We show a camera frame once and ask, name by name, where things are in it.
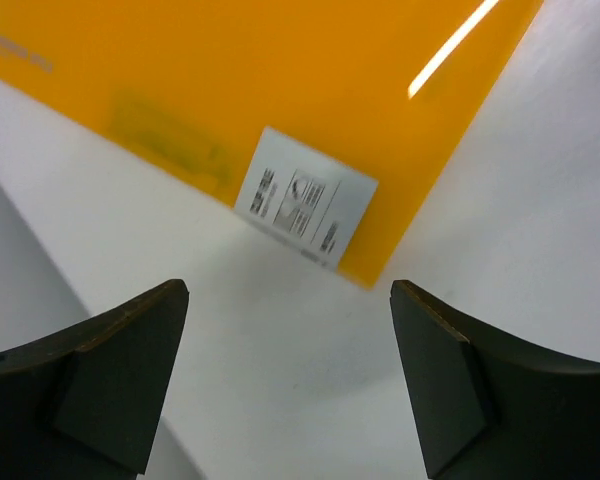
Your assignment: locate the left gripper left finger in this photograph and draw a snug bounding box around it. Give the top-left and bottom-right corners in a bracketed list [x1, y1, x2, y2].
[0, 279, 189, 479]

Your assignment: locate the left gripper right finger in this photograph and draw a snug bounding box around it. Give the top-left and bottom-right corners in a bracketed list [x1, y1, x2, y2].
[390, 280, 600, 479]

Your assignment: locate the orange plastic folder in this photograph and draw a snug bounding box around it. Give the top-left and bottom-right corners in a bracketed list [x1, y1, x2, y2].
[0, 1, 540, 287]

